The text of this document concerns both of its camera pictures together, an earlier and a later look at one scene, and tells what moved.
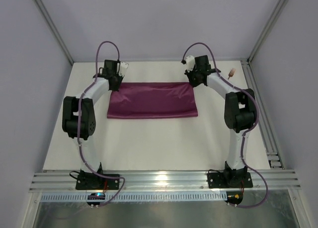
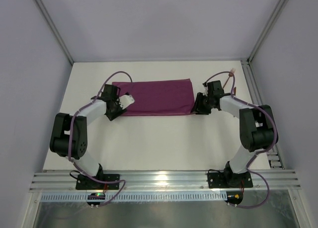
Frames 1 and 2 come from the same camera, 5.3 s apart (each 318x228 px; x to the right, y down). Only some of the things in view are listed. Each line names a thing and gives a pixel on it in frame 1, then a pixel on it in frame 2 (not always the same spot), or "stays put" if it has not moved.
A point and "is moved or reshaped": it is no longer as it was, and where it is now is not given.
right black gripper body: [196, 81] → [200, 105]
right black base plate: [217, 180] stays put
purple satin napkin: [152, 100] is moved or reshaped
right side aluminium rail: [270, 145] stays put
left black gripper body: [115, 84] → [115, 111]
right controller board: [234, 197] stays put
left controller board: [96, 196] stays put
